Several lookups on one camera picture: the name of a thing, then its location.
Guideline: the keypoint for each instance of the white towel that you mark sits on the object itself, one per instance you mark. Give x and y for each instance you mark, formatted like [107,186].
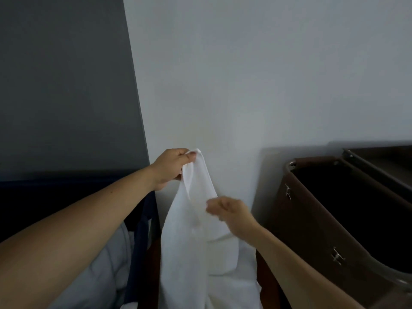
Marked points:
[238,286]
[180,254]

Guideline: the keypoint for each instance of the grey door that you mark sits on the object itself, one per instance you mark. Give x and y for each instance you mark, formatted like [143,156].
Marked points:
[64,93]

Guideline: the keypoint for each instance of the navy laundry hamper white frame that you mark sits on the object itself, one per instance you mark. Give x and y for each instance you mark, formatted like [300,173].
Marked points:
[48,196]

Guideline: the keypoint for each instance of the person's left hand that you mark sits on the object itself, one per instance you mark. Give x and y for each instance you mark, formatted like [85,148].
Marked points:
[169,167]

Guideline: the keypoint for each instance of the person's left forearm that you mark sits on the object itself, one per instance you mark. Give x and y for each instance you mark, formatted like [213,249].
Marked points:
[64,241]

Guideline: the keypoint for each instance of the brown housekeeping cart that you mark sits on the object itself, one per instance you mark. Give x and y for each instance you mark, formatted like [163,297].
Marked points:
[305,222]

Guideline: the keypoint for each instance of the person's right hand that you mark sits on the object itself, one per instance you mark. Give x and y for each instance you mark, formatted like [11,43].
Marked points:
[236,215]

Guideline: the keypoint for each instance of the round wooden side table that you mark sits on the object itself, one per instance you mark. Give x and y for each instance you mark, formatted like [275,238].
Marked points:
[265,286]

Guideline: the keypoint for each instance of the person's right forearm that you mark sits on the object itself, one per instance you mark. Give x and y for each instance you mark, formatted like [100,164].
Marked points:
[296,279]

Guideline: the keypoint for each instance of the white pillowcase black piping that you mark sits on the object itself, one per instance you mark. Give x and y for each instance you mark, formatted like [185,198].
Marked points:
[96,279]

